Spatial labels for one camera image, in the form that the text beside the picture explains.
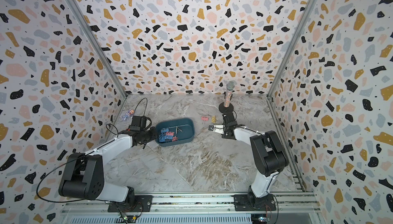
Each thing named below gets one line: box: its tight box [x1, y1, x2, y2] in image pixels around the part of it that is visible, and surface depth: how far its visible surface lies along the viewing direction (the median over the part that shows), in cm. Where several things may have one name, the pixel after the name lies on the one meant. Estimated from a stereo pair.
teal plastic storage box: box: [155, 117, 195, 147], surface depth 101 cm
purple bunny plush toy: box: [121, 108, 135, 121], surface depth 109 cm
